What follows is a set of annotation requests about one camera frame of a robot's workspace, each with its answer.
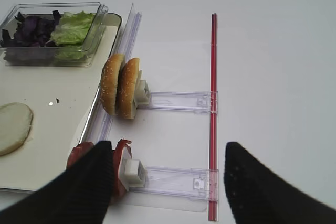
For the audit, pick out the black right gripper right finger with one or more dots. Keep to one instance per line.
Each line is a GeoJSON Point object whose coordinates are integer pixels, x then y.
{"type": "Point", "coordinates": [257, 195]}

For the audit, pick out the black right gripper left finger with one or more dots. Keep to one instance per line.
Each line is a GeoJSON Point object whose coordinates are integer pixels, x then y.
{"type": "Point", "coordinates": [81, 194]}

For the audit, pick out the white bun bottom half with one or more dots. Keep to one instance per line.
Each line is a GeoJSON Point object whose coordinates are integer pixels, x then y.
{"type": "Point", "coordinates": [16, 120]}

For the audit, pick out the stacked brown meat patties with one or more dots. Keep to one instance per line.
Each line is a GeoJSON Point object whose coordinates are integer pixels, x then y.
{"type": "Point", "coordinates": [118, 188]}

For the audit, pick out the front red meat slice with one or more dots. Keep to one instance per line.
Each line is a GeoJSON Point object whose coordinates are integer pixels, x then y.
{"type": "Point", "coordinates": [77, 152]}

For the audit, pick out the white meat pusher block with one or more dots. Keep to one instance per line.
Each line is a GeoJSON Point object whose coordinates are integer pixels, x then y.
{"type": "Point", "coordinates": [131, 172]}

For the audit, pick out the clear meat pusher track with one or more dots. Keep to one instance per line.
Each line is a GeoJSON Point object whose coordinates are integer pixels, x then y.
{"type": "Point", "coordinates": [198, 184]}

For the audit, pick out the green lettuce leaves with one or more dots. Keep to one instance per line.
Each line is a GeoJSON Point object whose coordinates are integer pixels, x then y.
{"type": "Point", "coordinates": [72, 28]}

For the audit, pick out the right red strip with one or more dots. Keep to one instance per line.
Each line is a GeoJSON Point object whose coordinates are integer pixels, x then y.
{"type": "Point", "coordinates": [214, 116]}

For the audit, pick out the white metal tray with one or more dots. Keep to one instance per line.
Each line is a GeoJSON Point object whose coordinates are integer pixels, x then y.
{"type": "Point", "coordinates": [60, 99]}

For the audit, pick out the clear bun pusher track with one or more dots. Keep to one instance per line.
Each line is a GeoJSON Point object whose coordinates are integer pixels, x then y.
{"type": "Point", "coordinates": [196, 102]}

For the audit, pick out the white bun pusher block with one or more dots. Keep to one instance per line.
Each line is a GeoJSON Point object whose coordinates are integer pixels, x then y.
{"type": "Point", "coordinates": [142, 94]}

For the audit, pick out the front sesame bun top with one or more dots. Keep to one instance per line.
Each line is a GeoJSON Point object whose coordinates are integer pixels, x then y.
{"type": "Point", "coordinates": [109, 83]}

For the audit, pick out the sesame bun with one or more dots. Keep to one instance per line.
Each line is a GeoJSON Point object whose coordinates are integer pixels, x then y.
{"type": "Point", "coordinates": [126, 87]}
{"type": "Point", "coordinates": [109, 83]}

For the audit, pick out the rear sesame bun top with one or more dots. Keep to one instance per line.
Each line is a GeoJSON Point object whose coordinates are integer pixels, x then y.
{"type": "Point", "coordinates": [126, 87]}

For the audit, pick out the clear plastic salad container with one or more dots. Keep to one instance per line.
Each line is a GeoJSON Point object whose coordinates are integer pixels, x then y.
{"type": "Point", "coordinates": [63, 55]}

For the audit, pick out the purple cabbage leaves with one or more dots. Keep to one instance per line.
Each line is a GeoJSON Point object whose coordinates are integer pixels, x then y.
{"type": "Point", "coordinates": [31, 31]}

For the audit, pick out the right clear divider rail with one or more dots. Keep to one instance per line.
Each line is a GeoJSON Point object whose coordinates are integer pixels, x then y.
{"type": "Point", "coordinates": [99, 121]}

